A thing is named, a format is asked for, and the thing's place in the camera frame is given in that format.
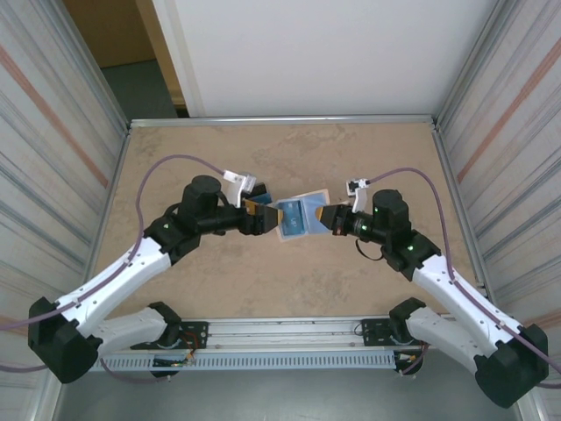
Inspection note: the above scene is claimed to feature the grey-blue diamond logo card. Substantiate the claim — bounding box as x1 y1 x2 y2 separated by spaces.
279 199 308 240

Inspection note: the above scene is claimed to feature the small electronics board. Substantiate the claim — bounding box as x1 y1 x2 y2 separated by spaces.
152 355 195 367

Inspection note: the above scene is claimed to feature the translucent corrugated side panel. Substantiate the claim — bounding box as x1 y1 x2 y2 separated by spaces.
437 0 561 421
0 0 128 421

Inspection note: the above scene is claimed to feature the brown wooden door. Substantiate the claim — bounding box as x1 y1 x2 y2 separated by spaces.
62 0 190 118

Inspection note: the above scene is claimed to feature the thin black cable loop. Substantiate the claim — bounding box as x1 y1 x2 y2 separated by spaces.
354 238 383 263

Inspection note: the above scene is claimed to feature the aluminium table frame rail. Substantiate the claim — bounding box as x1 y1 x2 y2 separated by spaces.
78 125 133 308
431 122 490 293
128 114 439 131

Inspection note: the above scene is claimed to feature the silver linear base rail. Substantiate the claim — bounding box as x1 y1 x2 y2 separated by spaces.
181 316 395 352

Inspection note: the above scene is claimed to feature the purple cable loop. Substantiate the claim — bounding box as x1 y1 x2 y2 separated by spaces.
100 357 173 383
399 336 430 377

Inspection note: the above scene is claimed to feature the grey slotted cable duct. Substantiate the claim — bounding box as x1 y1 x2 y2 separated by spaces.
94 349 398 373

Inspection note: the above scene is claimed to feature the white door frame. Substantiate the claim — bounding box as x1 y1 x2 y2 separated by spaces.
151 0 207 118

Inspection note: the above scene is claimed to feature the aluminium frame post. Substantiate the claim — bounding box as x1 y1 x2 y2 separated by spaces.
46 0 131 128
436 0 514 122

